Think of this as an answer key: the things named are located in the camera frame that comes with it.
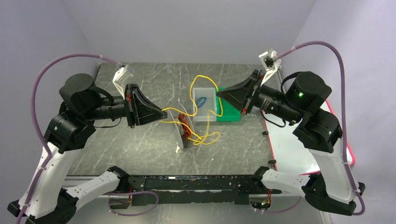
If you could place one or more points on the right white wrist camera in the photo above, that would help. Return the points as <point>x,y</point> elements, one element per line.
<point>270,63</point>

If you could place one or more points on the clear white plastic bin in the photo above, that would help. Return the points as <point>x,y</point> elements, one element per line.
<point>205,100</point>

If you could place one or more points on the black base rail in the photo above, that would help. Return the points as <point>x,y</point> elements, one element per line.
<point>237,189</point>

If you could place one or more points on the pink framed whiteboard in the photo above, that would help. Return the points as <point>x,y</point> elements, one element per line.
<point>290,154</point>

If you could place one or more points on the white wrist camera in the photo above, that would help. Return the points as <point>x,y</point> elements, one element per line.
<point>270,63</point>
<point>122,77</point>

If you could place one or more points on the white cable spool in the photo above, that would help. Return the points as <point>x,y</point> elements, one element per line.
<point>182,133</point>

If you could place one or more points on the green plastic bin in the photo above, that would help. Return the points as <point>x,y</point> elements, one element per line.
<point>230,114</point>

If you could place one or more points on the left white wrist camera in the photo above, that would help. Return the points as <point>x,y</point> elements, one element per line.
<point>122,77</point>

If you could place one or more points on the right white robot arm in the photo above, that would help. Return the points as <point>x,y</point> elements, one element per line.
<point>333,189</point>

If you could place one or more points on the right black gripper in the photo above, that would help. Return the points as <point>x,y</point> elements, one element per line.
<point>250,94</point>

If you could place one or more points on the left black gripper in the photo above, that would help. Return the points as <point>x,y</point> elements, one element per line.
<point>130,105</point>

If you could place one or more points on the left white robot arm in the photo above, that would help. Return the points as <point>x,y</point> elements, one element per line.
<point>46,201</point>

